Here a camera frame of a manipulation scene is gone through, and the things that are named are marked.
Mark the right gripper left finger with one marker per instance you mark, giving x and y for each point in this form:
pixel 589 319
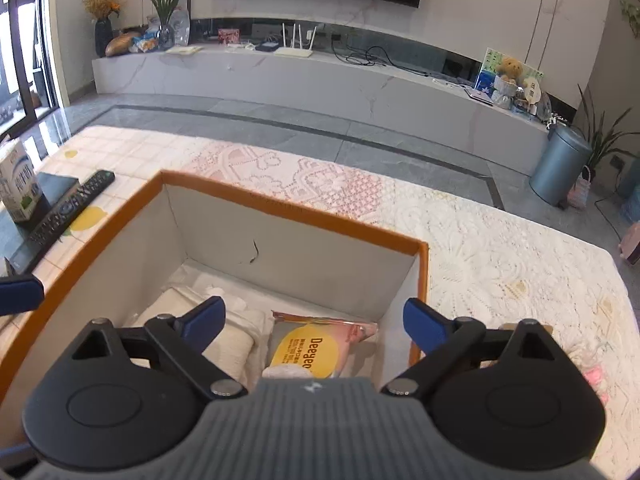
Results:
pixel 180 344

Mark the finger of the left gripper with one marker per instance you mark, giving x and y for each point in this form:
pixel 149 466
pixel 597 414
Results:
pixel 19 294

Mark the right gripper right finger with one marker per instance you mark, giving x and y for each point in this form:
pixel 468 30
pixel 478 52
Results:
pixel 445 343

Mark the white towel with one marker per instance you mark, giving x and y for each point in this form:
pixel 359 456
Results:
pixel 233 336

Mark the pink white knitted hat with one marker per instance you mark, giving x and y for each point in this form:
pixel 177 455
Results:
pixel 587 361

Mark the black notebook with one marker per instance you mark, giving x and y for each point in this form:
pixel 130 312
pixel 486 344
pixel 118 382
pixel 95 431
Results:
pixel 12 235

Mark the black tv remote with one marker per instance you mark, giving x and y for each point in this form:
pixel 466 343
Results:
pixel 59 219

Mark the lace tablecloth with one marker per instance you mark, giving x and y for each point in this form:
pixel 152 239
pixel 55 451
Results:
pixel 482 262

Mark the small milk carton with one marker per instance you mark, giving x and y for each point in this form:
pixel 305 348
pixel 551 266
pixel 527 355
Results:
pixel 20 190

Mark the orange-rimmed white storage box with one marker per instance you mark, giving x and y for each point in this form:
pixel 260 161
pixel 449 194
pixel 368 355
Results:
pixel 183 237

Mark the small pink basket bag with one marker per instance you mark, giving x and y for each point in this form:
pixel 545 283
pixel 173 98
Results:
pixel 579 193

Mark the blue-grey trash can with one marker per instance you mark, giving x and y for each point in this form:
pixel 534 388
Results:
pixel 566 153

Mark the white marble tv console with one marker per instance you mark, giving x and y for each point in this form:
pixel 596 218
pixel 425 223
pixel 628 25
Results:
pixel 385 97

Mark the potted plant by bin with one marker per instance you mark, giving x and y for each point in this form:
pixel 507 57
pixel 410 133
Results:
pixel 604 140

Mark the teddy bear on console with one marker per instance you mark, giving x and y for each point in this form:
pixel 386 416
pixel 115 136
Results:
pixel 508 75

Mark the green picture card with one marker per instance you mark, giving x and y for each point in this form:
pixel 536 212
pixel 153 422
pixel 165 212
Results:
pixel 529 88

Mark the green plant in glass vase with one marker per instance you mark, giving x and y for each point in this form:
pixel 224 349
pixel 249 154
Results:
pixel 165 34

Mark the dried yellow flowers in vase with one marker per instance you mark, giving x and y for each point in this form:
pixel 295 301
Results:
pixel 101 11

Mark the white wifi router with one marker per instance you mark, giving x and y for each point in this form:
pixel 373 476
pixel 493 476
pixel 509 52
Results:
pixel 297 44

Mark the hanging ivy plant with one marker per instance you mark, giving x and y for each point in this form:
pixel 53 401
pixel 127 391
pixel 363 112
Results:
pixel 631 14

